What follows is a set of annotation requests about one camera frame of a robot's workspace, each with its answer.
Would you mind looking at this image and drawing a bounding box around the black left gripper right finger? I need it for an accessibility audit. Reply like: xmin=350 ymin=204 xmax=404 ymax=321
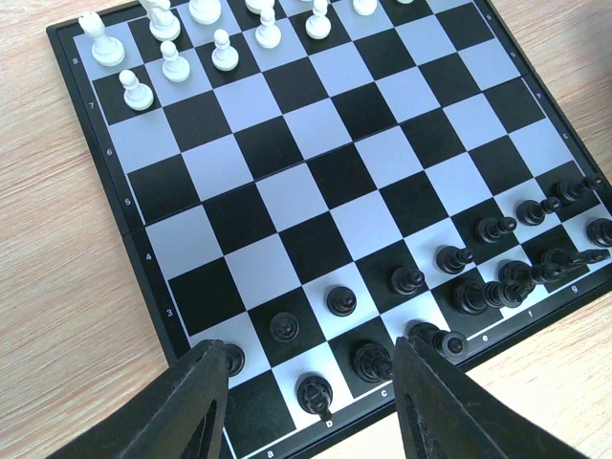
xmin=393 ymin=337 xmax=584 ymax=458

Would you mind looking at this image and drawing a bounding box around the black bishop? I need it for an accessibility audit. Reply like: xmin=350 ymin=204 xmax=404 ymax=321
xmin=352 ymin=340 xmax=393 ymax=383
xmin=498 ymin=260 xmax=565 ymax=291

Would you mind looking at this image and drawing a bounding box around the white chess piece row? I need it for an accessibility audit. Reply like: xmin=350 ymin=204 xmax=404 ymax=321
xmin=77 ymin=0 xmax=417 ymax=114

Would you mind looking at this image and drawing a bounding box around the black chess pawn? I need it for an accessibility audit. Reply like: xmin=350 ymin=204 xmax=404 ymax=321
xmin=224 ymin=343 xmax=246 ymax=378
xmin=586 ymin=218 xmax=612 ymax=248
xmin=476 ymin=217 xmax=517 ymax=244

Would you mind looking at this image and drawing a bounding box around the black king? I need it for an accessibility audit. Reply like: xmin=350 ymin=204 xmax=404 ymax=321
xmin=452 ymin=279 xmax=529 ymax=316

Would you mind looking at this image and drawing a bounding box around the black and grey chessboard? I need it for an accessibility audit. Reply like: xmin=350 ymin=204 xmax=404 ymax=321
xmin=48 ymin=1 xmax=611 ymax=458

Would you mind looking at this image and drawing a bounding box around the black knight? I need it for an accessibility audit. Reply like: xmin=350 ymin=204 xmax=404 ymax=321
xmin=541 ymin=248 xmax=611 ymax=271
xmin=296 ymin=375 xmax=333 ymax=422

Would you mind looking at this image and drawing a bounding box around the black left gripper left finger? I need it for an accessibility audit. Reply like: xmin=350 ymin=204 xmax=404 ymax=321
xmin=52 ymin=340 xmax=229 ymax=458

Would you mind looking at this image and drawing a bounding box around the black chess piece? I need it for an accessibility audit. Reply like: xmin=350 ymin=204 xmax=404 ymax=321
xmin=391 ymin=267 xmax=425 ymax=296
xmin=270 ymin=312 xmax=300 ymax=342
xmin=325 ymin=286 xmax=357 ymax=317
xmin=435 ymin=246 xmax=475 ymax=274
xmin=405 ymin=322 xmax=469 ymax=361

